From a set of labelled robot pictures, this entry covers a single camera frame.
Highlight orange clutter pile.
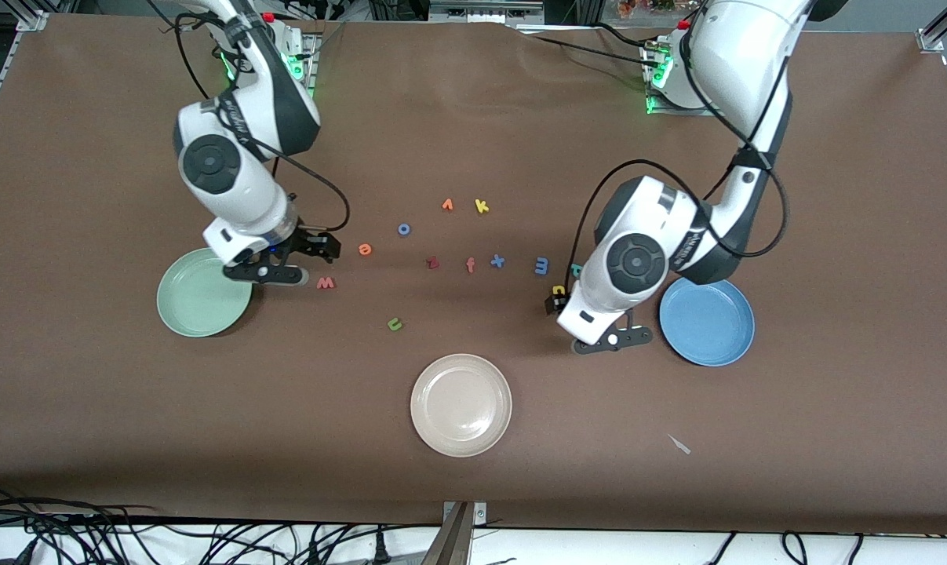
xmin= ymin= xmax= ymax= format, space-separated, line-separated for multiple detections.
xmin=616 ymin=0 xmax=682 ymax=18

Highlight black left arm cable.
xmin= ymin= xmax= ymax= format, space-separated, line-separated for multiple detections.
xmin=567 ymin=0 xmax=790 ymax=293

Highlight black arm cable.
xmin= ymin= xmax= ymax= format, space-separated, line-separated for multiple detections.
xmin=148 ymin=0 xmax=351 ymax=253
xmin=567 ymin=0 xmax=790 ymax=293

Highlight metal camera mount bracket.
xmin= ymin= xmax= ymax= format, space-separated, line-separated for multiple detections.
xmin=422 ymin=501 xmax=488 ymax=565

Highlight green plate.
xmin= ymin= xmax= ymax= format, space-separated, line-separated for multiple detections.
xmin=156 ymin=247 xmax=253 ymax=338

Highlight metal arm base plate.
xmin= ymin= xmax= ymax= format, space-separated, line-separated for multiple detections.
xmin=285 ymin=31 xmax=318 ymax=99
xmin=646 ymin=46 xmax=713 ymax=118

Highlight beige plate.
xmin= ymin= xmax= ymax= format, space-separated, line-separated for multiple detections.
xmin=410 ymin=353 xmax=513 ymax=458

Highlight black base cable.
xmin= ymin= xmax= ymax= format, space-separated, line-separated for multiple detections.
xmin=512 ymin=22 xmax=666 ymax=67

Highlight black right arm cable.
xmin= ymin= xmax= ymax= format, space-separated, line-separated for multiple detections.
xmin=148 ymin=0 xmax=351 ymax=253

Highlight blue plate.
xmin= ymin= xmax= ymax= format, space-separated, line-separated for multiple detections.
xmin=659 ymin=276 xmax=756 ymax=367

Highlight brown table cover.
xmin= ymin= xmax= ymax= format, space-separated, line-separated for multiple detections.
xmin=0 ymin=14 xmax=947 ymax=536

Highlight grey equipment box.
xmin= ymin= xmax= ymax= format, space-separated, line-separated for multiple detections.
xmin=430 ymin=0 xmax=545 ymax=23

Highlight black cable tangle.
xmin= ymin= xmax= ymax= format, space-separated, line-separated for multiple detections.
xmin=0 ymin=485 xmax=443 ymax=565

